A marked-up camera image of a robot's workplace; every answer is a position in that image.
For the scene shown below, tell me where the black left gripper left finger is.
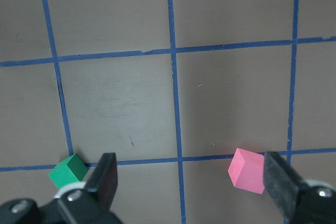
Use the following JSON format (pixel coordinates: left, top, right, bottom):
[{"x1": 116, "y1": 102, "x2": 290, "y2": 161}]
[{"x1": 58, "y1": 153, "x2": 118, "y2": 216}]

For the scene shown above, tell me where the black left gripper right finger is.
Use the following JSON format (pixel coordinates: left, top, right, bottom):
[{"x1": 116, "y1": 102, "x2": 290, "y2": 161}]
[{"x1": 263, "y1": 152, "x2": 335, "y2": 220}]

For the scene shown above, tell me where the green foam cube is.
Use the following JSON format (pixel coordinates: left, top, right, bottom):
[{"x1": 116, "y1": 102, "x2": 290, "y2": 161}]
[{"x1": 48, "y1": 154, "x2": 88, "y2": 189}]

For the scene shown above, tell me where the pink foam cube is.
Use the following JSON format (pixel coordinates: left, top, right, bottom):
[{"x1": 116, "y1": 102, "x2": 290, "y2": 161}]
[{"x1": 228, "y1": 148, "x2": 265, "y2": 195}]

